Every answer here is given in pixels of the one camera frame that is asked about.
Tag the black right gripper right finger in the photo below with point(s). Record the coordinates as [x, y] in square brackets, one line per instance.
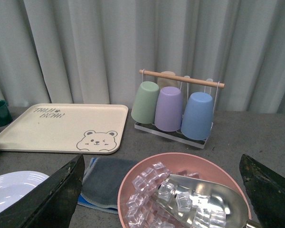
[266, 190]

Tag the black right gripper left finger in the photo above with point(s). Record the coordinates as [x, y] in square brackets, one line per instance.
[52, 203]

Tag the white ribbed plate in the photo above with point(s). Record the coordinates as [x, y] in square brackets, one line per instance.
[15, 185]

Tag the grey blue cleaning cloth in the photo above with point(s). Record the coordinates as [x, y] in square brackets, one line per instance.
[101, 182]

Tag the pink bowl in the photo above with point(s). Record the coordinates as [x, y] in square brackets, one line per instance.
[175, 162]

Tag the cream bear serving tray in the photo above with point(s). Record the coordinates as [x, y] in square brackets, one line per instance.
[66, 128]

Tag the metal ice scoop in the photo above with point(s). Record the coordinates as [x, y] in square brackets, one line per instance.
[213, 204]

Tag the clear ice cube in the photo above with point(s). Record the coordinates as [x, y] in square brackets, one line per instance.
[166, 191]
[183, 201]
[160, 169]
[140, 183]

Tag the dark green mug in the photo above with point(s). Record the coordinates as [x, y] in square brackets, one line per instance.
[5, 116]

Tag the blue upturned cup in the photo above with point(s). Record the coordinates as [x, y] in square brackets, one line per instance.
[198, 115]

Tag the purple upturned cup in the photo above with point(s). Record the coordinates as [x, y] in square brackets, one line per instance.
[168, 115]

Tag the green upturned cup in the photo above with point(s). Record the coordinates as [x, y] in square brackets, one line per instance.
[143, 110]

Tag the beige upturned cup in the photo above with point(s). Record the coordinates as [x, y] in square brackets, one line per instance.
[164, 82]

